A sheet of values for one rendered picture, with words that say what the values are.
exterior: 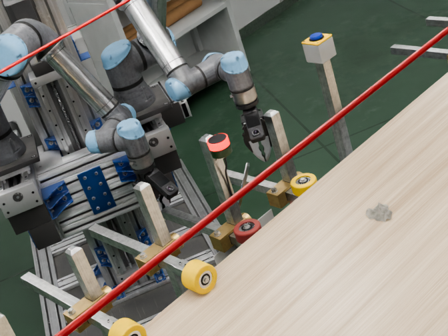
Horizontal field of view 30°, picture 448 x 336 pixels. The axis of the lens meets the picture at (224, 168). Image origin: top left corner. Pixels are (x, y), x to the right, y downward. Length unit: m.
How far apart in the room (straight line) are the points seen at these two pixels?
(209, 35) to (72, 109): 2.85
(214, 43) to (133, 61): 2.91
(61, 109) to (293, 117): 2.11
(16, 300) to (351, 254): 2.40
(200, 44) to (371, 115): 1.66
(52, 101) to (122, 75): 0.29
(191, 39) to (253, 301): 3.95
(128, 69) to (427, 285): 1.39
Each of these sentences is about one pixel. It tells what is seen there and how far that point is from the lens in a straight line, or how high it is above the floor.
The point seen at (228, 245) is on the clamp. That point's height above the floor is 0.84.
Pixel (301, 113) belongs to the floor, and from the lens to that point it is 4.94.
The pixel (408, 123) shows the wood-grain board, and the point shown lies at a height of 0.90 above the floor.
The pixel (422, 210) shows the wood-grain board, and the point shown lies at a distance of 2.28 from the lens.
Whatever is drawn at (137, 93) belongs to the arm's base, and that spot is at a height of 1.10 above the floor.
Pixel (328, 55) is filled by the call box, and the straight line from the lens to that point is 2.62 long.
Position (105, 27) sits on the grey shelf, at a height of 0.74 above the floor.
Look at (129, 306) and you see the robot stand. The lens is 3.48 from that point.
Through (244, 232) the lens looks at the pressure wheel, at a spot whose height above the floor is 0.91.
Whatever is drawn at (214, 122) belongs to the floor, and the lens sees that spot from 5.15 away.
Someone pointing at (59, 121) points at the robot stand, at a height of 1.06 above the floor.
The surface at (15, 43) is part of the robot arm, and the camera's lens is 2.56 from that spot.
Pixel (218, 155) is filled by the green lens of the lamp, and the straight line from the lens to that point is 2.31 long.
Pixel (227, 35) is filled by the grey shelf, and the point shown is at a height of 0.26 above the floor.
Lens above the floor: 2.19
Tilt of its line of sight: 28 degrees down
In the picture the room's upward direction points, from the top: 19 degrees counter-clockwise
